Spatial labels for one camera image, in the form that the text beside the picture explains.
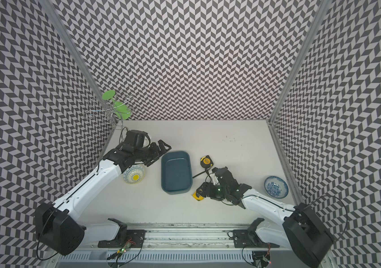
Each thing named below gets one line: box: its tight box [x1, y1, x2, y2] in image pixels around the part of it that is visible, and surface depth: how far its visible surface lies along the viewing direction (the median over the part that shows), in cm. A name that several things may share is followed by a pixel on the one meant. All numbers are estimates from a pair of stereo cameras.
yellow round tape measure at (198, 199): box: [192, 190, 205, 201], surface depth 86 cm
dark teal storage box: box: [160, 150, 193, 195], surface depth 93 cm
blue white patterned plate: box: [264, 175, 289, 199], surface depth 88 cm
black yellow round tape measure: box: [199, 155, 214, 169], surface depth 98 cm
